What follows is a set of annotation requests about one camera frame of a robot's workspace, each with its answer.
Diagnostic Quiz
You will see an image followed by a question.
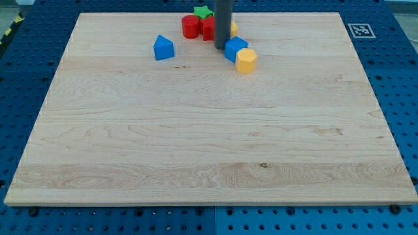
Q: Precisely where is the yellow hexagon block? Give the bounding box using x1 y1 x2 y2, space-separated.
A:
235 48 258 74

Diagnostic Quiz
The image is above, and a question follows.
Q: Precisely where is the blue triangular prism block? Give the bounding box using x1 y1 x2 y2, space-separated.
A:
153 35 174 61

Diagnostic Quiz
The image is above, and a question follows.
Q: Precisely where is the blue cube block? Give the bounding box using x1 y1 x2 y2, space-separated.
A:
224 37 248 63

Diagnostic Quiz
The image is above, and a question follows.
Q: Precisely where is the black bolt front right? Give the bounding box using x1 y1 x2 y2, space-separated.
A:
389 204 402 215

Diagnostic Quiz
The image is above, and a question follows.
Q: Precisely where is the green star block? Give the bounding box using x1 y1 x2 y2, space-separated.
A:
193 5 214 19

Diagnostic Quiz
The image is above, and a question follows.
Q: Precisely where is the red angular block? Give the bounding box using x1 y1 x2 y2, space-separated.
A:
200 16 215 41

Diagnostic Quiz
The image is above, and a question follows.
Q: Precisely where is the black bolt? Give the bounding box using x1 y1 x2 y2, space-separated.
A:
389 204 402 215
27 207 39 217

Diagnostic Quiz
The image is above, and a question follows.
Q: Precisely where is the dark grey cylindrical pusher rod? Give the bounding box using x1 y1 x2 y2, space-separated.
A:
214 0 233 50

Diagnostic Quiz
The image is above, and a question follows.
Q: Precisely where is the light wooden board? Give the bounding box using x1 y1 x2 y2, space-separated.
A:
5 12 417 206

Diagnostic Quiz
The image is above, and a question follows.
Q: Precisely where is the yellow block behind rod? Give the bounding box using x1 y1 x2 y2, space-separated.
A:
230 21 238 38

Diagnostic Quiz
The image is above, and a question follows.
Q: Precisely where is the red cylinder block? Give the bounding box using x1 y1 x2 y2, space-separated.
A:
181 15 200 39

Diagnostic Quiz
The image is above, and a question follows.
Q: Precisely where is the black bolt front left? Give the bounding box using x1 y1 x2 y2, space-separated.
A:
27 207 39 217

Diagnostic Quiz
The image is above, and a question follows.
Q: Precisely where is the white fiducial marker tag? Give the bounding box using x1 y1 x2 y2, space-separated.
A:
348 23 376 39

